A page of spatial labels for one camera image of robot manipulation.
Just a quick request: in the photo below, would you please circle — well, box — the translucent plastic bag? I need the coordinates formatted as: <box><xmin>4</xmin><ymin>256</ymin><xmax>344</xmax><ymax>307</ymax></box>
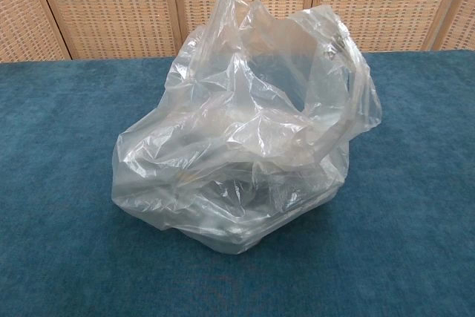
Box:
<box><xmin>111</xmin><ymin>0</ymin><xmax>383</xmax><ymax>255</ymax></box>

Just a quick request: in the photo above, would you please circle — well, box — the clear plastic food container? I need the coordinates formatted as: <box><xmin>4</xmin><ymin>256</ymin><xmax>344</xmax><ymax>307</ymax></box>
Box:
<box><xmin>177</xmin><ymin>168</ymin><xmax>338</xmax><ymax>255</ymax></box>

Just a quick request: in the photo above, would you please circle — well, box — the blue carpet table mat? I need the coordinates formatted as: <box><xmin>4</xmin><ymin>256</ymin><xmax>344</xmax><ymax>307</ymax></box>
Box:
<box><xmin>0</xmin><ymin>49</ymin><xmax>475</xmax><ymax>317</ymax></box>

